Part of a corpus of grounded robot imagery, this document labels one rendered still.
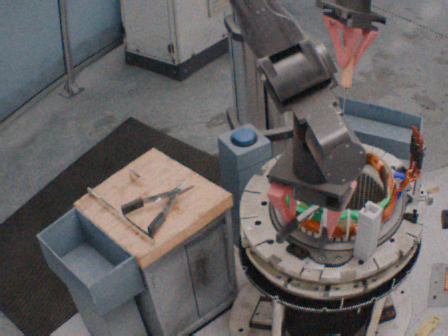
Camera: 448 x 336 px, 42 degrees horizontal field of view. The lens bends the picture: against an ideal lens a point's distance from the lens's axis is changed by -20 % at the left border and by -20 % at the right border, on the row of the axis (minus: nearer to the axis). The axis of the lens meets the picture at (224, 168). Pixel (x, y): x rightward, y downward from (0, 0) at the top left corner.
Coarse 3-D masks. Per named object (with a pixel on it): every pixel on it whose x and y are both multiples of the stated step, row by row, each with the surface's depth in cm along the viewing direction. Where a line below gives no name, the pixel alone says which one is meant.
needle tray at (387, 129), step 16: (352, 112) 134; (368, 112) 132; (384, 112) 130; (400, 112) 128; (352, 128) 131; (368, 128) 131; (384, 128) 130; (400, 128) 130; (368, 144) 124; (384, 144) 122; (400, 144) 121
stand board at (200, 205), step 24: (144, 168) 119; (168, 168) 119; (96, 192) 115; (120, 192) 114; (144, 192) 114; (192, 192) 113; (216, 192) 113; (96, 216) 110; (144, 216) 110; (168, 216) 109; (192, 216) 109; (216, 216) 112; (120, 240) 105; (144, 240) 105; (168, 240) 105; (144, 264) 103
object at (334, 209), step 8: (352, 184) 86; (296, 192) 84; (304, 192) 83; (312, 192) 82; (352, 192) 85; (304, 200) 84; (312, 200) 83; (320, 200) 82; (328, 200) 83; (336, 200) 83; (344, 200) 83; (328, 208) 83; (336, 208) 82; (344, 208) 83; (328, 216) 84; (336, 216) 83; (328, 224) 86; (328, 232) 88
